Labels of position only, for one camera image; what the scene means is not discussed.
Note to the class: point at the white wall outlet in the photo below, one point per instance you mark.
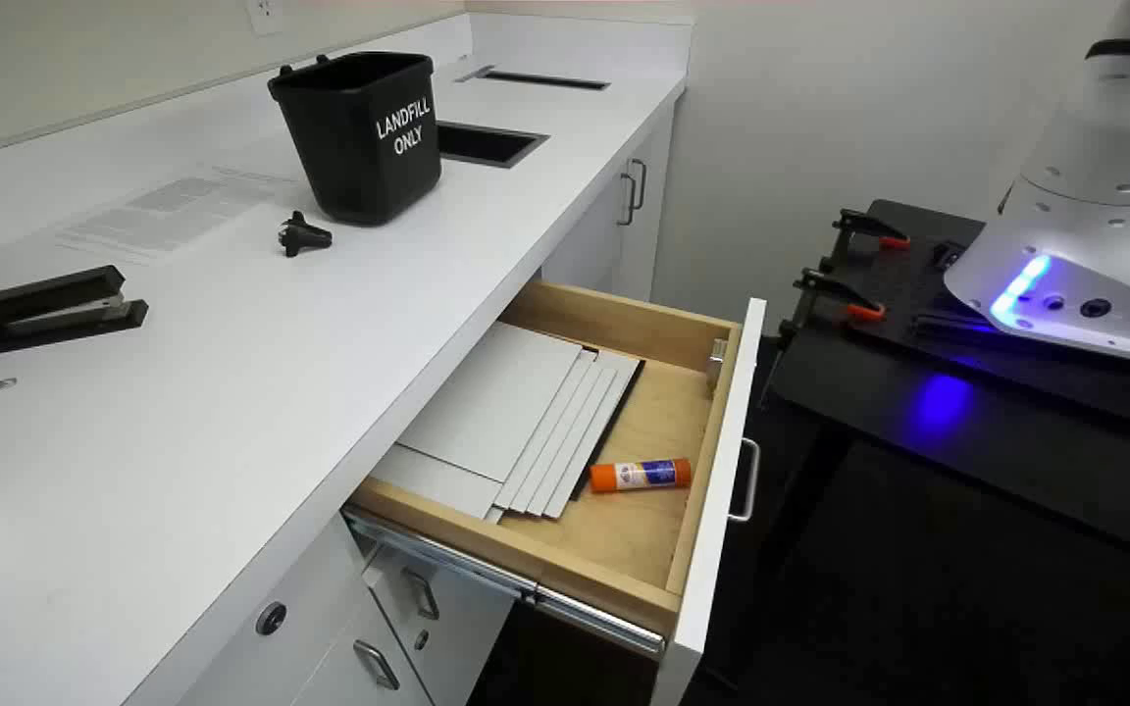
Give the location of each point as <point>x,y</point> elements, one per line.
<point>264,13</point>

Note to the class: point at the black clamp with orange tip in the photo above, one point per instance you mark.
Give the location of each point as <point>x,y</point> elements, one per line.
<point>874,234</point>
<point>841,295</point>

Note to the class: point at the grey base panel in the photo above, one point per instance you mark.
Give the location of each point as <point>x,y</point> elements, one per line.
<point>431,478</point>

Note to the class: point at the metal drawer slide rail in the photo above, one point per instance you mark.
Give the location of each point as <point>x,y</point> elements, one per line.
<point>498,576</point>

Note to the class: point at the large grey divider panel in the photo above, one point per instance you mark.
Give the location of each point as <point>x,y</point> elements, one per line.
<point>498,397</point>

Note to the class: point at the light wooden shelf frame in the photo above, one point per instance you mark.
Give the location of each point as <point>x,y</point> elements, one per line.
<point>646,536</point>

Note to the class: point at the black stapler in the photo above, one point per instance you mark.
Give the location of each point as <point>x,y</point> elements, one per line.
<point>29,309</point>

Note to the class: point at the small black clip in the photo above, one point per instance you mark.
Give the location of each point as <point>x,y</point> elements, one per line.
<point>303,236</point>

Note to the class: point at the round silver cabinet lock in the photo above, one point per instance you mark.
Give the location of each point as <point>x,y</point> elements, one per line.
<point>273,618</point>

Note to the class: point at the white lower cabinet front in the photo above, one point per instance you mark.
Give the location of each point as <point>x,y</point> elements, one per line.
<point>331,642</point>

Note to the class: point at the tall white cabinet door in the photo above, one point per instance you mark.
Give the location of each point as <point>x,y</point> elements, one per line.
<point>605,239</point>

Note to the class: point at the black landfill bin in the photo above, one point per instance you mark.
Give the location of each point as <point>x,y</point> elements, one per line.
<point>361,137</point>

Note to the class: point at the orange and white glue stick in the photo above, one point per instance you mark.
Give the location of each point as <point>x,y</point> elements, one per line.
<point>642,476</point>

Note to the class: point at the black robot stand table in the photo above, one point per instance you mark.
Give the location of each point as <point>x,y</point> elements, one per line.
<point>983,472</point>

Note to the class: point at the metal drawer bracket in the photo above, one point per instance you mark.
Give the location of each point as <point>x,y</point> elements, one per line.
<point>719,360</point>

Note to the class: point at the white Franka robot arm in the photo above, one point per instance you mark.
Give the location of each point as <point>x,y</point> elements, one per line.
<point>1089,219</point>

